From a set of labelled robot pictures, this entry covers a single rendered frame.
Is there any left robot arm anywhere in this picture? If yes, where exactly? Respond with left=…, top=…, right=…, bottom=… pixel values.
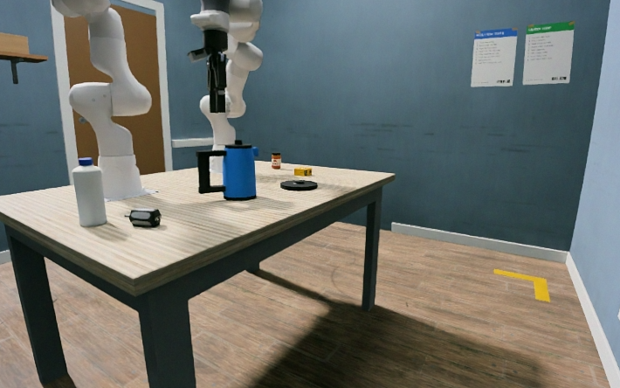
left=191, top=0, right=263, bottom=149

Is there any black round disc with center stud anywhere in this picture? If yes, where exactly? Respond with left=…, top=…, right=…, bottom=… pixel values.
left=280, top=180, right=318, bottom=191

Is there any white plastic bottle with blue cap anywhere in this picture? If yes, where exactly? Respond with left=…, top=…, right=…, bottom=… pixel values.
left=72, top=158, right=107, bottom=227

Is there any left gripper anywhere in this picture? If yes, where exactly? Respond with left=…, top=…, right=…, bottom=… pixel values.
left=203, top=30, right=228, bottom=114

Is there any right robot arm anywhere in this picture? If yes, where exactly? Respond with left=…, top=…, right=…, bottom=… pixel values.
left=51, top=0, right=151, bottom=197

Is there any small orange jar with dark lid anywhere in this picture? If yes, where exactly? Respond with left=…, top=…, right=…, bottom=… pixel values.
left=272, top=152, right=281, bottom=170

